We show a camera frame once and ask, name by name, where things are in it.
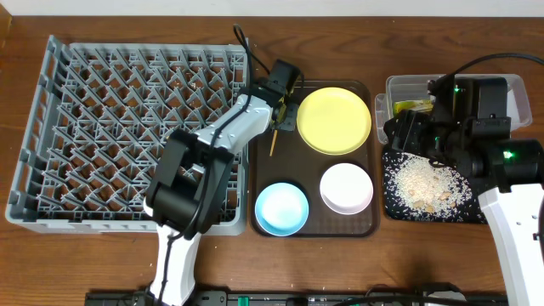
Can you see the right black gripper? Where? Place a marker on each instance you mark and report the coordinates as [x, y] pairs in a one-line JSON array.
[[407, 135]]

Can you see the green yellow snack wrapper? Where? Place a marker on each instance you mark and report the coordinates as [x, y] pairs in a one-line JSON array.
[[421, 105]]

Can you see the wooden chopstick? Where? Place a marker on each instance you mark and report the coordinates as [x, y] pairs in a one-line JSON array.
[[273, 142]]

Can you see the rice and nuts pile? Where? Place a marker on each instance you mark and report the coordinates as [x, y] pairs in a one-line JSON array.
[[429, 187]]

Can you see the white bowl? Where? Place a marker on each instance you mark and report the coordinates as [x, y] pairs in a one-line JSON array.
[[346, 188]]

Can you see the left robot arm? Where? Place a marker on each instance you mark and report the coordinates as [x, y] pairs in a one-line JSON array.
[[191, 178]]

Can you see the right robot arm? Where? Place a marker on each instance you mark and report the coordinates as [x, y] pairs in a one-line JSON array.
[[468, 129]]

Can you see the clear plastic waste bin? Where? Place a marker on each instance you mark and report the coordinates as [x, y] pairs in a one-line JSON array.
[[414, 87]]

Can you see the black rectangular tray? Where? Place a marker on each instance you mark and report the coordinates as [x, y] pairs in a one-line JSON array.
[[395, 208]]

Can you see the yellow round plate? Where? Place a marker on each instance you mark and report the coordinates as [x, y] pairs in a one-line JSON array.
[[334, 121]]

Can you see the light blue bowl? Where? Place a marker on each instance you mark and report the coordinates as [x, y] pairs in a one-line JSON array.
[[281, 209]]

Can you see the grey plastic dish rack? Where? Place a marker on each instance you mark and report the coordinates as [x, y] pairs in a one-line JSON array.
[[100, 117]]

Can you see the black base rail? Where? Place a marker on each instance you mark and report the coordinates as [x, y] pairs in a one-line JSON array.
[[377, 295]]

